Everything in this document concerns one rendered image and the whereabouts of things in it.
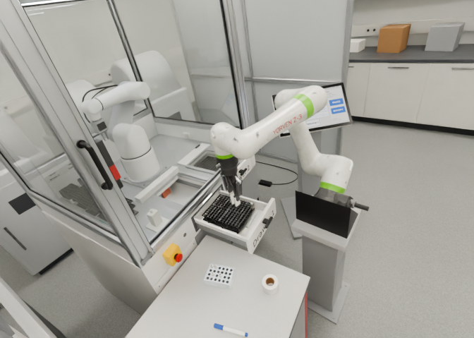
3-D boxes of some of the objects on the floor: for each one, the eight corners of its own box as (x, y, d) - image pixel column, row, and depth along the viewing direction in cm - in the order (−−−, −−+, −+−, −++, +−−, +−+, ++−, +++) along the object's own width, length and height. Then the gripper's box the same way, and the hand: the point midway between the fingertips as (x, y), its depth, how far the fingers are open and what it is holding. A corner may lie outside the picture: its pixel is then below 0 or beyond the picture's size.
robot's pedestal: (350, 285, 178) (363, 209, 136) (336, 324, 159) (346, 250, 118) (310, 266, 195) (310, 192, 153) (293, 299, 176) (288, 226, 135)
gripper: (211, 162, 114) (220, 202, 126) (233, 174, 104) (241, 215, 116) (223, 155, 117) (231, 193, 130) (246, 165, 107) (252, 206, 120)
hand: (235, 198), depth 121 cm, fingers closed
